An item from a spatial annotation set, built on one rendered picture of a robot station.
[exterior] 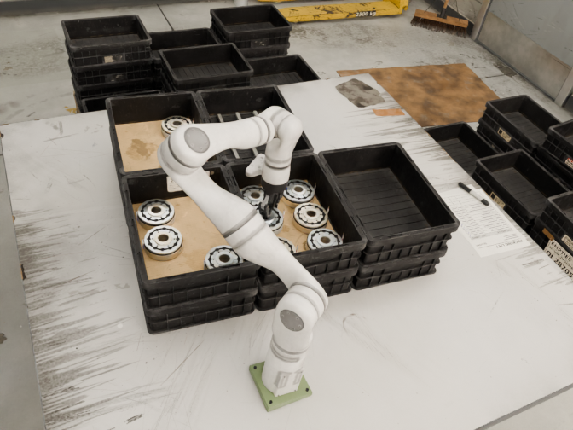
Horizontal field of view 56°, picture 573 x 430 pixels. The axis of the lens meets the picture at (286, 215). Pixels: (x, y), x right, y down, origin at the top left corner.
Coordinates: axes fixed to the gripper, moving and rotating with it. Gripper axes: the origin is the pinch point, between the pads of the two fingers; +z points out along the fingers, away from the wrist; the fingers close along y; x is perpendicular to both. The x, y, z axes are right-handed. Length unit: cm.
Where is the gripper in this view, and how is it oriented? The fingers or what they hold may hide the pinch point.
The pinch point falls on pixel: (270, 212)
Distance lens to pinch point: 157.9
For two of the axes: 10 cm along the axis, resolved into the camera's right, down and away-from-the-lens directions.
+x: -9.0, -3.8, 2.3
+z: -1.2, 7.1, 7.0
